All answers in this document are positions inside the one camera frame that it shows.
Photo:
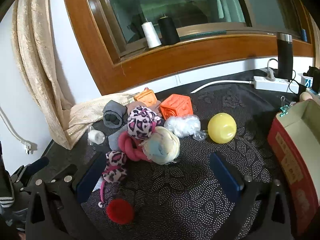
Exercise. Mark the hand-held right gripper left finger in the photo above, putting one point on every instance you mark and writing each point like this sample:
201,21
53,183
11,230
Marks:
88,177

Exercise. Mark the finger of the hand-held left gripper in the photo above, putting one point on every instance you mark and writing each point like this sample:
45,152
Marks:
37,164

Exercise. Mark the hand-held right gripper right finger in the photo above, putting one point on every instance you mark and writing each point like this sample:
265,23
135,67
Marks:
226,177

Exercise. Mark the red cardboard box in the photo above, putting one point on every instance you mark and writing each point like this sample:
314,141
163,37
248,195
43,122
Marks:
287,155

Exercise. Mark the dark striped cloth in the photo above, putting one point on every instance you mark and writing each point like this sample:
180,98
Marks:
6,200

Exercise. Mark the leopard toy with pink tail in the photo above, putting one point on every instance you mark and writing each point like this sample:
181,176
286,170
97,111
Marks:
115,165

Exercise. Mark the white tape roll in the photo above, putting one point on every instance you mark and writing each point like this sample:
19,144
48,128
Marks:
96,136

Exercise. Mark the red pompom ball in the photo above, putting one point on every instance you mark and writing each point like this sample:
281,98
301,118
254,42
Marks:
120,211

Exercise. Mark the black patterned tablecloth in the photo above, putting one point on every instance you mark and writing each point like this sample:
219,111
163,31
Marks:
180,192

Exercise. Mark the yellow ball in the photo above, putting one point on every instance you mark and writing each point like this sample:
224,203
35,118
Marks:
221,128

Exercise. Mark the cream fabric ball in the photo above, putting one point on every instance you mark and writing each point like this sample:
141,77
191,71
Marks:
162,147

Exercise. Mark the pink leopard print cloth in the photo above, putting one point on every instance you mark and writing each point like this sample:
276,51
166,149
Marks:
140,125

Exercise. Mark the teal binder clip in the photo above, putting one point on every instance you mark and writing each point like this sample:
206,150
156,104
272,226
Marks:
283,110

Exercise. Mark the beige curtain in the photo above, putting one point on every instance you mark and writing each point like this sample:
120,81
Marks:
32,67

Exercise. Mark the light orange embossed cube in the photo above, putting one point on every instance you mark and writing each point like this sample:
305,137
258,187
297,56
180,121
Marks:
147,97

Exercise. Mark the slim white power strip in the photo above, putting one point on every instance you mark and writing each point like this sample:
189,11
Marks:
275,83

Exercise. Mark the beige egg-shaped object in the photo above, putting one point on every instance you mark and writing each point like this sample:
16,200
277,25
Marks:
306,97

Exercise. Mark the black charger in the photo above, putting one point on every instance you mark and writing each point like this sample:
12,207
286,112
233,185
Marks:
314,77

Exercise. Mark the black thermos bottle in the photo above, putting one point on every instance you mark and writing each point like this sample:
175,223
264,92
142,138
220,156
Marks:
285,57

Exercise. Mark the white thread spool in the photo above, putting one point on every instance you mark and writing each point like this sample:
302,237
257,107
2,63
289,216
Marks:
151,36

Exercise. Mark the black thread spool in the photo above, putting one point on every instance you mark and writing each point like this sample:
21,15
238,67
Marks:
168,31

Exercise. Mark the small blue bottle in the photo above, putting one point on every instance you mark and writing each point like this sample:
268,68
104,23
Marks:
304,35

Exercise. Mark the wooden window frame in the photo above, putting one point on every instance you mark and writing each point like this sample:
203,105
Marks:
105,62

